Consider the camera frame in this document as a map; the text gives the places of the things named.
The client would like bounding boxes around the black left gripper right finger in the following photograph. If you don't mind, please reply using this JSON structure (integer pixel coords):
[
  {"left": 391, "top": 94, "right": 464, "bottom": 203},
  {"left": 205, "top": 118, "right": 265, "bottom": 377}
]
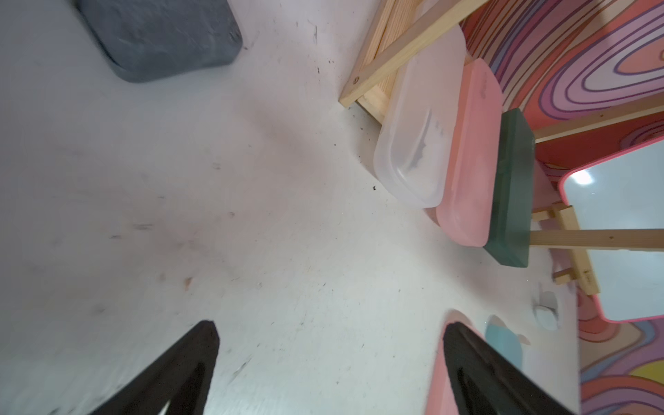
[{"left": 444, "top": 323, "right": 570, "bottom": 415}]

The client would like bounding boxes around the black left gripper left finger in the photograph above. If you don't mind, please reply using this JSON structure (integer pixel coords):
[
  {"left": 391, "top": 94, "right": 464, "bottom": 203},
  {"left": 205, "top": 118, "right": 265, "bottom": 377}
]
[{"left": 93, "top": 321, "right": 220, "bottom": 414}]

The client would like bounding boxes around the clear frosted pencil case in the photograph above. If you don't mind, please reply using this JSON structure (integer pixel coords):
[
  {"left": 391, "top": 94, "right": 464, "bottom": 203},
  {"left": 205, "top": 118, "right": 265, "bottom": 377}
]
[{"left": 373, "top": 25, "right": 466, "bottom": 209}]

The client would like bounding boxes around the dark green pencil case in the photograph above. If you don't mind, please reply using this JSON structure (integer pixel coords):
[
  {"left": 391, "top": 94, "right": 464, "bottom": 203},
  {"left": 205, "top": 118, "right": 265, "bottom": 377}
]
[{"left": 484, "top": 108, "right": 535, "bottom": 268}]

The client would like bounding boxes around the teal pencil case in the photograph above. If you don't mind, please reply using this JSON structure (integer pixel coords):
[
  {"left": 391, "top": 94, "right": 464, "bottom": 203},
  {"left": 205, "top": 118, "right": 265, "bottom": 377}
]
[{"left": 484, "top": 316, "right": 524, "bottom": 369}]

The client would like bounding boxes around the wooden shelf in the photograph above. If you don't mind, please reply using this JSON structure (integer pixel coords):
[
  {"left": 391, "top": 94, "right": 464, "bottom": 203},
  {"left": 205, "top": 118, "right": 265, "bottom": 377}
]
[{"left": 338, "top": 1, "right": 485, "bottom": 122}]

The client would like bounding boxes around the white clip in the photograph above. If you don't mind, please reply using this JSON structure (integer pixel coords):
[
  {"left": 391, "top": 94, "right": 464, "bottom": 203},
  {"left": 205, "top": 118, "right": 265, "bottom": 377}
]
[{"left": 534, "top": 292, "right": 560, "bottom": 331}]

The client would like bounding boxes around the wooden board easel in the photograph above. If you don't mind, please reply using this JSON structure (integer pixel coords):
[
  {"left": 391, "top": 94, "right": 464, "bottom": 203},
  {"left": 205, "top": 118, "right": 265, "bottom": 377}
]
[{"left": 530, "top": 93, "right": 663, "bottom": 296}]

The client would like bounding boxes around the grey textured case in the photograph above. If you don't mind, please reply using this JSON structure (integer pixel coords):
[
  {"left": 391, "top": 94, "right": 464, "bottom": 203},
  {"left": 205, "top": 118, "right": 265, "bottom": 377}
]
[{"left": 74, "top": 0, "right": 243, "bottom": 83}]

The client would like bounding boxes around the white board pink frame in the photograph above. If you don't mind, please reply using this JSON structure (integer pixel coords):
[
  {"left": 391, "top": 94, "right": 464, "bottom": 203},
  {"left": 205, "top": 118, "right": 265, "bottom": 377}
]
[{"left": 559, "top": 138, "right": 663, "bottom": 323}]

